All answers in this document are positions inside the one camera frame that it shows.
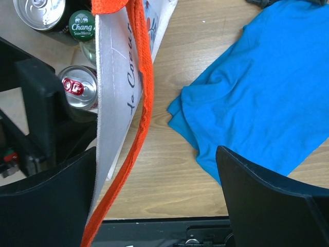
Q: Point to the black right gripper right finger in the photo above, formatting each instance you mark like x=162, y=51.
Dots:
x=269, y=209

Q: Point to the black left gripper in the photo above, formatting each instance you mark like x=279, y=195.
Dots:
x=57, y=131

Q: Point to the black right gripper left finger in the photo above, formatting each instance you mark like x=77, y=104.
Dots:
x=49, y=208

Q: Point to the red tab can front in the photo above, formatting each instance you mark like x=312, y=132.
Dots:
x=78, y=97

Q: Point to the beige canvas tote bag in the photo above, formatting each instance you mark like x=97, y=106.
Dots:
x=125, y=86

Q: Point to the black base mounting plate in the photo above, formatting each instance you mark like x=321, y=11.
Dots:
x=190, y=231

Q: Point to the teal blue shirt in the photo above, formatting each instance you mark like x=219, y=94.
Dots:
x=266, y=96

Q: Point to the green cap glass bottle back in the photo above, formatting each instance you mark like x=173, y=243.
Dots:
x=82, y=28

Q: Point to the black soda can left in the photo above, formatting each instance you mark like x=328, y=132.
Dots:
x=48, y=15

